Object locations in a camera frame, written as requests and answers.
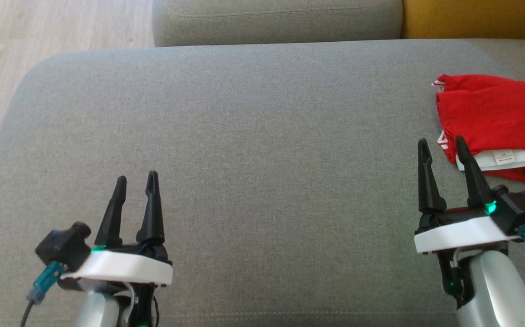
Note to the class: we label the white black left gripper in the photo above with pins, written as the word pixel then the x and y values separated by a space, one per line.
pixel 121 268

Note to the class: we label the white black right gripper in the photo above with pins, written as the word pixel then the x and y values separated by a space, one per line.
pixel 457 234

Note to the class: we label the red jersey with black lettering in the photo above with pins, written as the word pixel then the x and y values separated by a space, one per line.
pixel 493 113

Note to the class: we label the grey sofa seat cushion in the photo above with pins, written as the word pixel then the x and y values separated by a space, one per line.
pixel 253 181

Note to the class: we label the yellow sofa cushion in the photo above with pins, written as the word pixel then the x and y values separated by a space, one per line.
pixel 475 18

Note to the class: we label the grey sofa back cushion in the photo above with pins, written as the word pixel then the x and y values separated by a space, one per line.
pixel 276 20

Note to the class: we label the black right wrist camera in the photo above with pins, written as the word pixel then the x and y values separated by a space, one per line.
pixel 518 209

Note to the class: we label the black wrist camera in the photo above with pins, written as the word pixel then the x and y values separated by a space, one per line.
pixel 518 209
pixel 65 245

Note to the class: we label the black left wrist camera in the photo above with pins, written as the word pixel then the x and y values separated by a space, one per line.
pixel 65 245

